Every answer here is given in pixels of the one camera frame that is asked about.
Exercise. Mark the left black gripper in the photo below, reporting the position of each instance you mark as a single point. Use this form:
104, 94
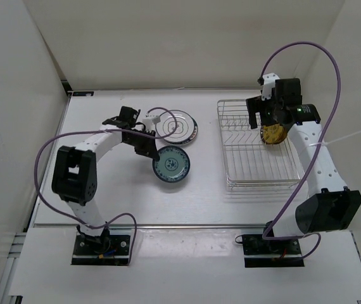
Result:
149, 149

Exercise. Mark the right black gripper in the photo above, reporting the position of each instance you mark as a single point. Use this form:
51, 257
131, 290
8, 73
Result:
255, 105

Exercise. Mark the light blue patterned plate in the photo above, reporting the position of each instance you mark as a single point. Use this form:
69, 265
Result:
173, 165

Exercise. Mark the orange sunburst white plate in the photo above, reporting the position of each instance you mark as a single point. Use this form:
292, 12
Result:
180, 145

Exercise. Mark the white plate teal line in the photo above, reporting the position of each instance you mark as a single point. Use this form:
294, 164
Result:
159, 126

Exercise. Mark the dark blue rim plate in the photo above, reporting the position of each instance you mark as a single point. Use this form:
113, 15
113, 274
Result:
185, 128

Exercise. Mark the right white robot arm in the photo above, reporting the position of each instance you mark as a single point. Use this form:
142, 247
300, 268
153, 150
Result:
330, 204

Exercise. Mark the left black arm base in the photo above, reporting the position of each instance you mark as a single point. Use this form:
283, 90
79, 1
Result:
105, 250

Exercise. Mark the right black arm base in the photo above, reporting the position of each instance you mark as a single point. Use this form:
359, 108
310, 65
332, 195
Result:
260, 253

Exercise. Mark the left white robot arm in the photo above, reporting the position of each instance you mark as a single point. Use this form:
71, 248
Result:
75, 174

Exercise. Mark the yellow patterned plate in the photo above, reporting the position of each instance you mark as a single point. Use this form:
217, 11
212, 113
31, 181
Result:
283, 135
270, 134

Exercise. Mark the left dark label sticker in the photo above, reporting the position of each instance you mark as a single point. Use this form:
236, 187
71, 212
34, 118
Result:
83, 94

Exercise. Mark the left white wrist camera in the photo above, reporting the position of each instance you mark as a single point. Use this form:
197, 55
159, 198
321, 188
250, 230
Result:
149, 121

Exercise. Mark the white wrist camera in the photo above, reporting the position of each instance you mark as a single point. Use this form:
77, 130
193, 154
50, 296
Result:
149, 121
267, 83

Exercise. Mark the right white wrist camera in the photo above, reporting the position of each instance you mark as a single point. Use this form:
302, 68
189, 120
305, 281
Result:
267, 83

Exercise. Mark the metal wire dish rack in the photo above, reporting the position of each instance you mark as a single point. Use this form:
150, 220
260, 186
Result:
248, 161

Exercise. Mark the aluminium table rail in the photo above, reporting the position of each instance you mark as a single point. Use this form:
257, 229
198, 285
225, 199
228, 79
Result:
174, 226

